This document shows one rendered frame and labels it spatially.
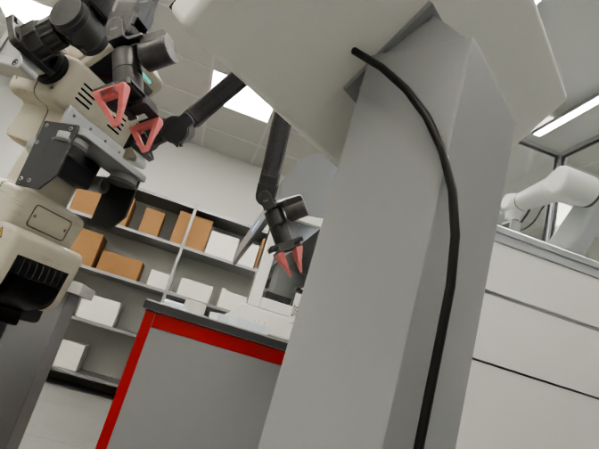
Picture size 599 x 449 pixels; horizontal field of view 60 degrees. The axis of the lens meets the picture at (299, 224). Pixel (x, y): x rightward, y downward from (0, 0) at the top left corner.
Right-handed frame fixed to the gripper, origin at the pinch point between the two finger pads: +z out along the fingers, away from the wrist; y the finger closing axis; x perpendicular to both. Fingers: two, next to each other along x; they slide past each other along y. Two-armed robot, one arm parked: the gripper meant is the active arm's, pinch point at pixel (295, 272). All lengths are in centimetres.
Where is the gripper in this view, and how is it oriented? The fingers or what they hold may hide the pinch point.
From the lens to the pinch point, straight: 153.3
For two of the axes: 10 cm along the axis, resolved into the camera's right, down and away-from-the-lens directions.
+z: 3.4, 9.3, -1.5
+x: -2.1, 2.3, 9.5
